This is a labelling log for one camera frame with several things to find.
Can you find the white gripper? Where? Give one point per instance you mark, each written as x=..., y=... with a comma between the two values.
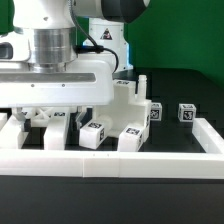
x=40, y=68

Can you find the white chair back frame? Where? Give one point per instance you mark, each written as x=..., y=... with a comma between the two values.
x=51, y=129

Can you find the white chair seat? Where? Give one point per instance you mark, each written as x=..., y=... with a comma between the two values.
x=129, y=106

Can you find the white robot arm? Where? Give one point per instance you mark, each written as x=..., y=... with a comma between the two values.
x=62, y=15

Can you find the white part left edge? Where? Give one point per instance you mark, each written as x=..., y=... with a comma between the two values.
x=3, y=120

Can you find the white U-shaped obstacle fence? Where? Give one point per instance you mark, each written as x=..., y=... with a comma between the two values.
x=206, y=165

